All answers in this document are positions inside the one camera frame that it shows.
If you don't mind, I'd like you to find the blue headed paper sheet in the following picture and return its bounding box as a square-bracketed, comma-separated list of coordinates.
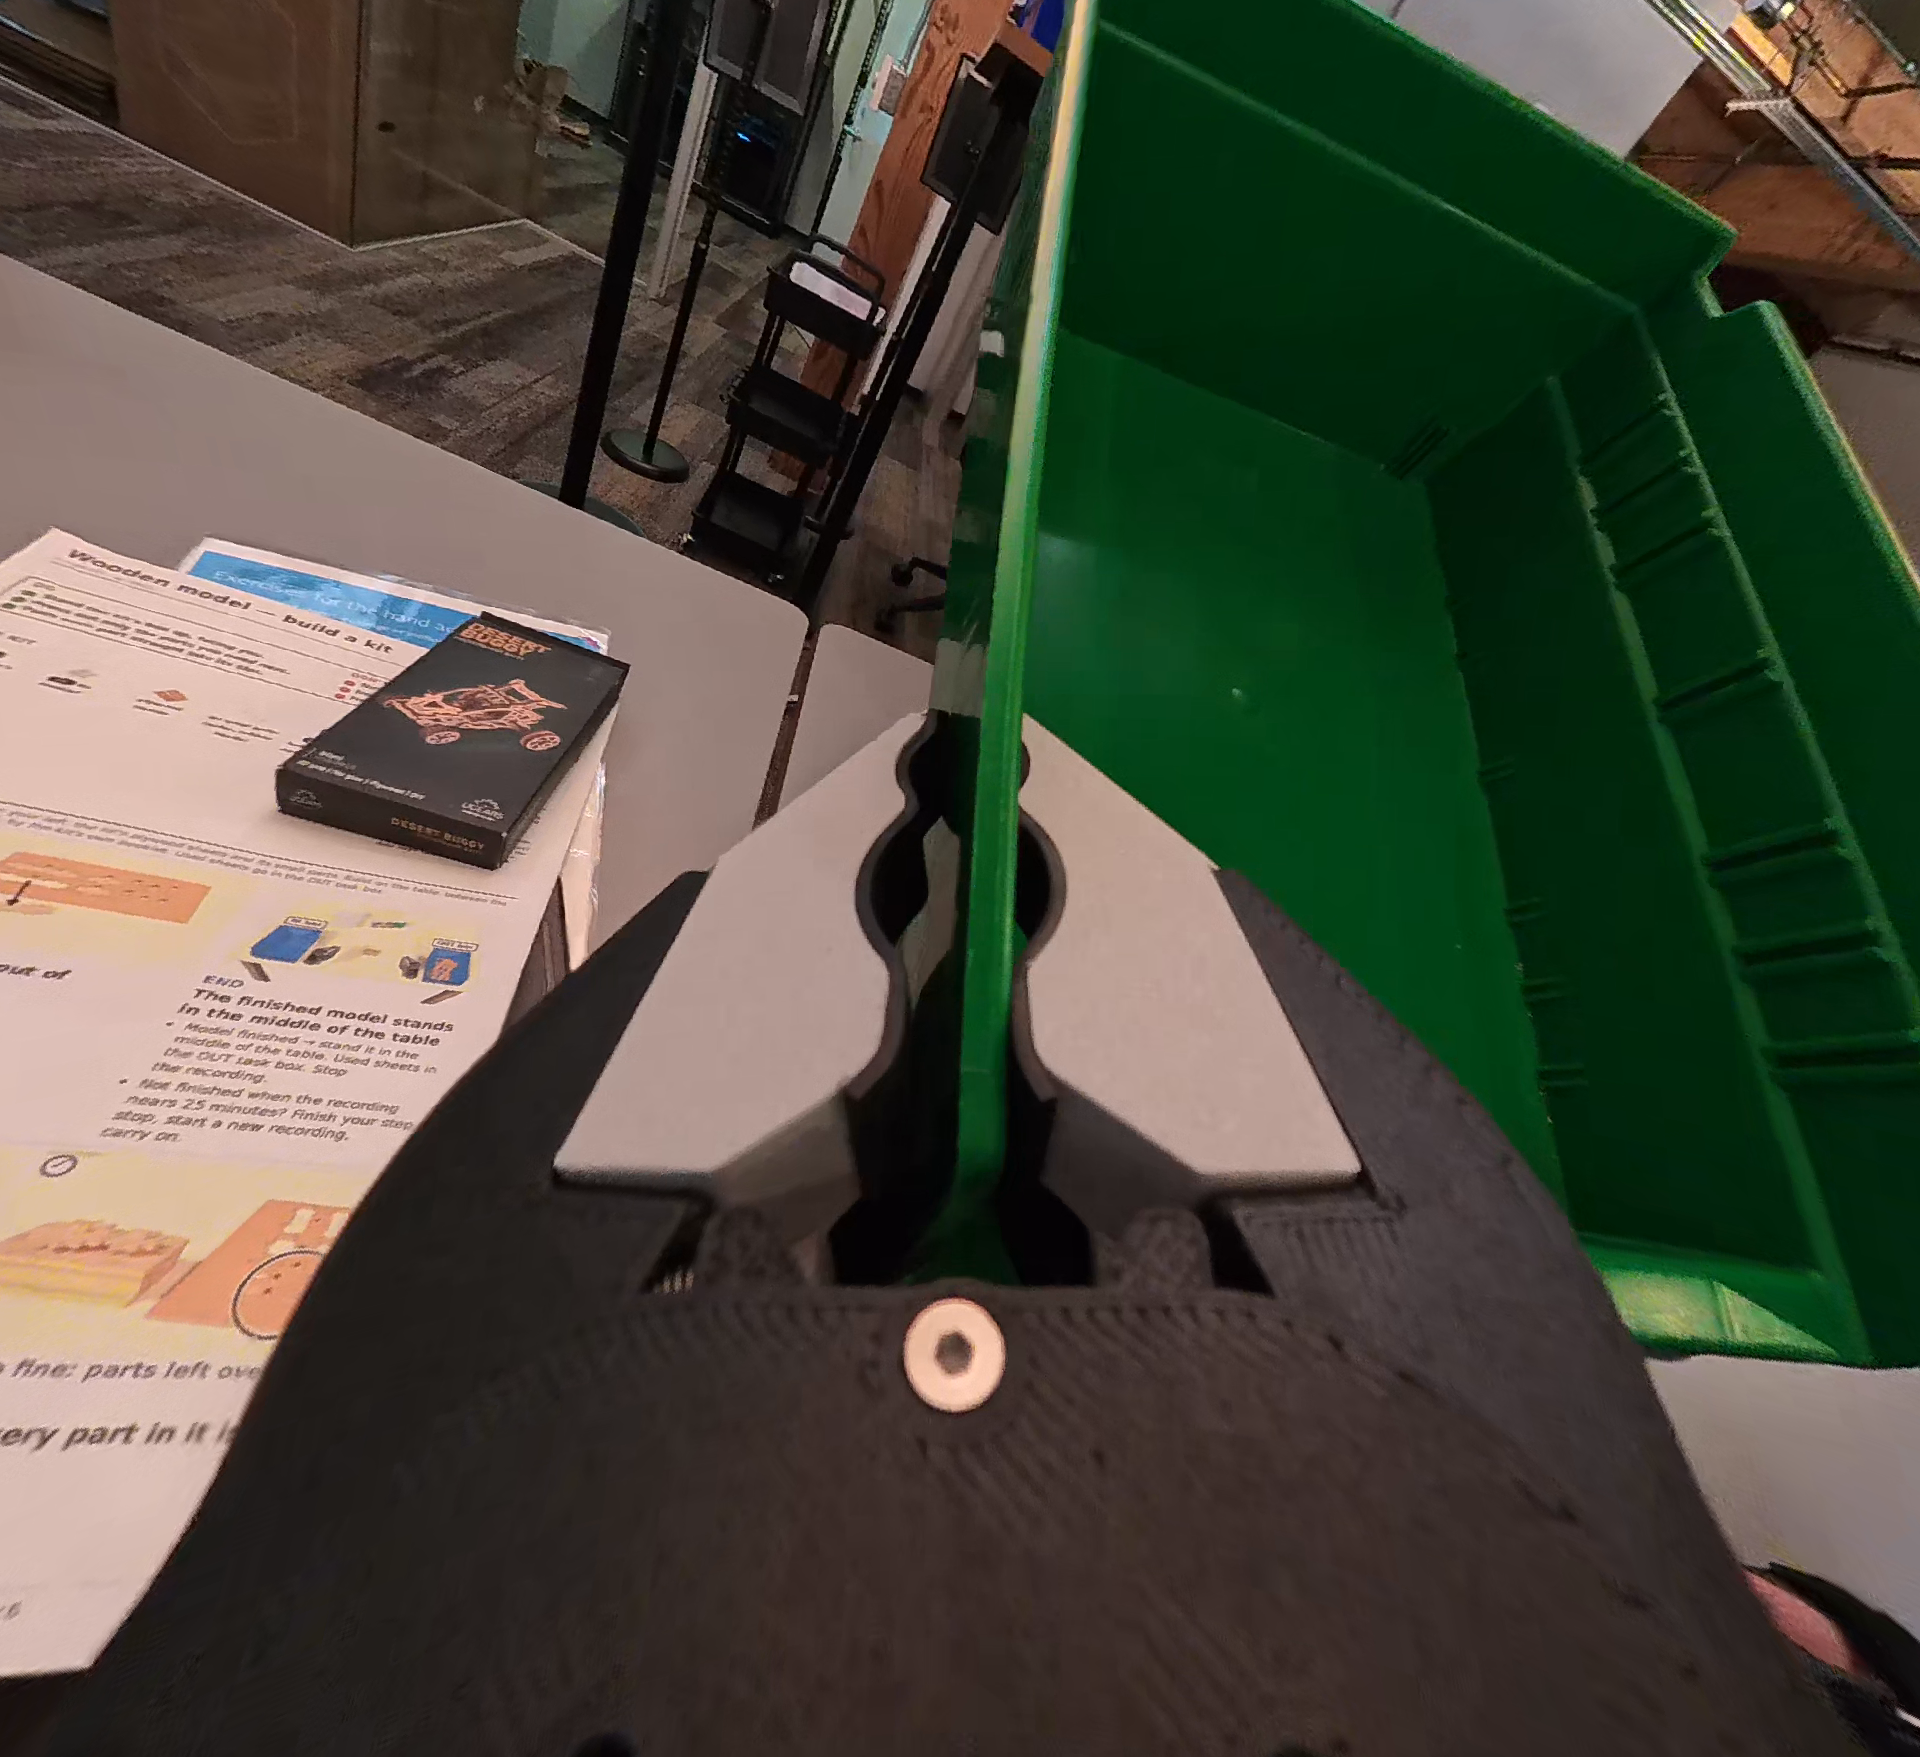
[180, 534, 613, 661]

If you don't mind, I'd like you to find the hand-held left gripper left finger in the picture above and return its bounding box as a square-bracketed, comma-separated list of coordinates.
[555, 709, 964, 1286]

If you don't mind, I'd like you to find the printed instruction sheet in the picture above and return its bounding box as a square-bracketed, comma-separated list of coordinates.
[0, 527, 618, 1676]

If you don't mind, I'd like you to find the pink and black cloth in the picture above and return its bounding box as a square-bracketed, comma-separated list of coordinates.
[1740, 1561, 1920, 1757]

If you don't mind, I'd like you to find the black utility cart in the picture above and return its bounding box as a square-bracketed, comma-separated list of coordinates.
[690, 237, 890, 588]

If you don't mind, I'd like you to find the green plastic bin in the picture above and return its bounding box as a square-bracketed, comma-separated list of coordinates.
[930, 0, 1920, 1369]

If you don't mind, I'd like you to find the black model kit box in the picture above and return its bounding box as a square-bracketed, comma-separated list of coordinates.
[274, 611, 632, 872]

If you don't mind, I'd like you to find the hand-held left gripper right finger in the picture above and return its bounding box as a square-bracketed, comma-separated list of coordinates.
[1008, 718, 1364, 1286]

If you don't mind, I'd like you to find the large brown cardboard box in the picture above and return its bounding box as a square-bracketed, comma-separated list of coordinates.
[91, 0, 539, 246]

